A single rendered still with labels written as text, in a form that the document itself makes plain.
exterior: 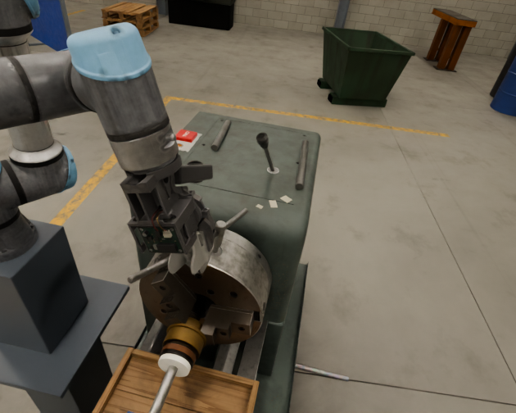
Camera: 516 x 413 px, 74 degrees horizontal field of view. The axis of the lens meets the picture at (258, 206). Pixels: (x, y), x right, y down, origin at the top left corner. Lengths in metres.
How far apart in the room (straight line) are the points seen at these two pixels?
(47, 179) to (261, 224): 0.54
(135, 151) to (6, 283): 0.70
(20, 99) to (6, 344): 1.00
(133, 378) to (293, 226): 0.56
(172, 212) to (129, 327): 1.75
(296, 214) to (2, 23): 0.71
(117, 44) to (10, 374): 1.07
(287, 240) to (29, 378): 0.84
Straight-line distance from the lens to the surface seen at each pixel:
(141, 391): 1.00
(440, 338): 2.49
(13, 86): 0.47
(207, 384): 0.99
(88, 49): 0.40
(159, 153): 0.42
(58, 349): 1.28
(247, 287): 0.77
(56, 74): 0.48
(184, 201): 0.47
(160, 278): 0.79
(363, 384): 2.11
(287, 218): 0.86
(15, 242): 1.05
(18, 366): 1.30
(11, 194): 0.99
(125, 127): 0.41
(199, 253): 0.52
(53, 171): 0.99
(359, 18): 10.77
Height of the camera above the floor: 1.79
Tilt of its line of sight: 37 degrees down
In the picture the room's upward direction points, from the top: 7 degrees clockwise
